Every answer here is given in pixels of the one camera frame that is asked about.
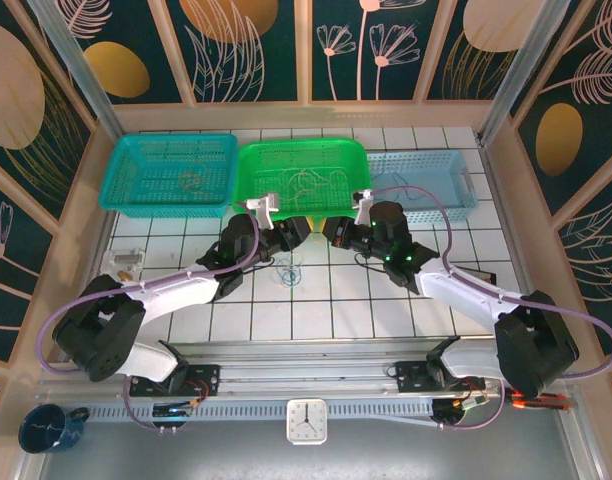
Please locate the orange black pliers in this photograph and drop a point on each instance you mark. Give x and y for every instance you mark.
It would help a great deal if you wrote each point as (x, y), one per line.
(546, 401)

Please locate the white square clock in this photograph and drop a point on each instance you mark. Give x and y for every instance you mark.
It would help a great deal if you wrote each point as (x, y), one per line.
(306, 420)

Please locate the black controller board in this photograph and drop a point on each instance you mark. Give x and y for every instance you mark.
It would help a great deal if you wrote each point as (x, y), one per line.
(456, 410)
(171, 411)

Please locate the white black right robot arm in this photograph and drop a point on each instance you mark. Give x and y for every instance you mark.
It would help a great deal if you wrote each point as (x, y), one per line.
(461, 290)

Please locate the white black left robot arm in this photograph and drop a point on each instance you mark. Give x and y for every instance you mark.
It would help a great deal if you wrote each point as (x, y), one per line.
(176, 295)

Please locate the light blue plastic basket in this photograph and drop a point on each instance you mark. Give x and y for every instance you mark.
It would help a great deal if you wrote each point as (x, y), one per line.
(436, 165)

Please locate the dark blue mug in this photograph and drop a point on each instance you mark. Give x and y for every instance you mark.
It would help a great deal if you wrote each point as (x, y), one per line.
(41, 430)

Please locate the aluminium side rail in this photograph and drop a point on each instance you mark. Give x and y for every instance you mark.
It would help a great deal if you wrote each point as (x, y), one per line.
(501, 190)

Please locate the clear plastic box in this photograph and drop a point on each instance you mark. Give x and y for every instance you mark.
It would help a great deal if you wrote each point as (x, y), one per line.
(123, 260)

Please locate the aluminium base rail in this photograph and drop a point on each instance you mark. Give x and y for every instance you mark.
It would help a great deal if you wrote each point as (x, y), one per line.
(311, 372)

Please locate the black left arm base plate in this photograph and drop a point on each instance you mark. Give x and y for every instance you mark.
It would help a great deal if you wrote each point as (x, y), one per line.
(208, 380)

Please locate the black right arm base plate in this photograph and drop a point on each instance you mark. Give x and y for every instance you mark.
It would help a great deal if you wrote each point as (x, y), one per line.
(411, 375)

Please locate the brass fitting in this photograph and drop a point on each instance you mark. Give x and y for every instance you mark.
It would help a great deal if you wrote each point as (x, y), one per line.
(124, 276)

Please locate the teal plastic basket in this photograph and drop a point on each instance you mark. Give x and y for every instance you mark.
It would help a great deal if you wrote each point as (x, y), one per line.
(151, 205)

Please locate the green plastic basket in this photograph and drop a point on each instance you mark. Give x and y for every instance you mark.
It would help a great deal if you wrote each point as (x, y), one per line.
(306, 150)

